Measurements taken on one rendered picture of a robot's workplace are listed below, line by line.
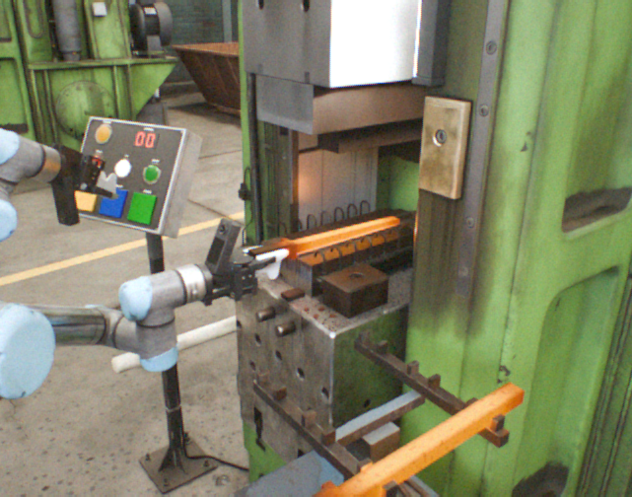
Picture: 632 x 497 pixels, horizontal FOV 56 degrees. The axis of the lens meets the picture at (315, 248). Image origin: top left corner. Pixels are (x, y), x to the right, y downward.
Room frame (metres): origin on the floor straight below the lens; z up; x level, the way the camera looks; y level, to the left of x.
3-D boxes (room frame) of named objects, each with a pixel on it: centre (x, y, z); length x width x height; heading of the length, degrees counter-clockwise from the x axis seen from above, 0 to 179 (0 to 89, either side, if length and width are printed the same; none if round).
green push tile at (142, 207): (1.45, 0.45, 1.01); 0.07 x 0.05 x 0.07; 63
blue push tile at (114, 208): (1.50, 0.54, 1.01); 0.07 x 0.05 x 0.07; 63
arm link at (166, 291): (1.00, 0.31, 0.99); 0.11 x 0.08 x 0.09; 128
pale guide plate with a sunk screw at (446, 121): (1.05, -0.23, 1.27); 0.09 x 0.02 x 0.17; 38
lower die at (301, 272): (1.35, -0.10, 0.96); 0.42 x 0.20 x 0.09; 128
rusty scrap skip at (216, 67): (8.37, 0.97, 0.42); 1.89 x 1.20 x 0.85; 43
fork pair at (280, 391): (0.82, -0.02, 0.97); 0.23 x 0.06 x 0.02; 127
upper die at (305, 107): (1.35, -0.10, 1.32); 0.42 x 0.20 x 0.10; 128
